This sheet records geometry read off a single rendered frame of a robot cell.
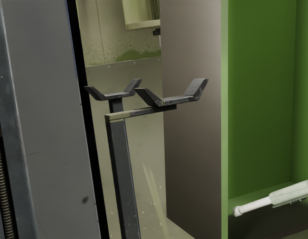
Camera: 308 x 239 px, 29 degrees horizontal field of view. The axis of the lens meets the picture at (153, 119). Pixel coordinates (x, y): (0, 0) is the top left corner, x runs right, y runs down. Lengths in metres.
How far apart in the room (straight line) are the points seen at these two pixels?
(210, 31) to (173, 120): 0.40
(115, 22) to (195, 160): 1.43
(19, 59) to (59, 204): 0.30
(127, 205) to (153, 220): 2.22
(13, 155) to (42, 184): 0.53
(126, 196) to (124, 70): 2.59
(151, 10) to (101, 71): 0.47
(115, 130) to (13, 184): 0.13
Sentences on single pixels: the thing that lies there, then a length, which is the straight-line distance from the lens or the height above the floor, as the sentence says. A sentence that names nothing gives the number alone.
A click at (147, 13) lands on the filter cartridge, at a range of 2.92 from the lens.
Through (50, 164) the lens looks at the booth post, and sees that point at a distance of 1.20.
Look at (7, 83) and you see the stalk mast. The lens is 0.66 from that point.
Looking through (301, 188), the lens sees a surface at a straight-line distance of 1.77.
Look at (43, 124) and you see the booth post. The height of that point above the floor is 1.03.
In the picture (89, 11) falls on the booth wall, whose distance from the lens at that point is 3.18.
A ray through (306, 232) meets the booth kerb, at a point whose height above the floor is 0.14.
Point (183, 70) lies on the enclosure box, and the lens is 1.92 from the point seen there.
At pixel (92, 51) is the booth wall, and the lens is 3.17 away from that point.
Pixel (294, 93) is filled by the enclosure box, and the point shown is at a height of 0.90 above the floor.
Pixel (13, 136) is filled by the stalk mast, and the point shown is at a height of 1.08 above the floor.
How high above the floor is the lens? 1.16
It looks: 7 degrees down
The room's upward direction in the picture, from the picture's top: 7 degrees counter-clockwise
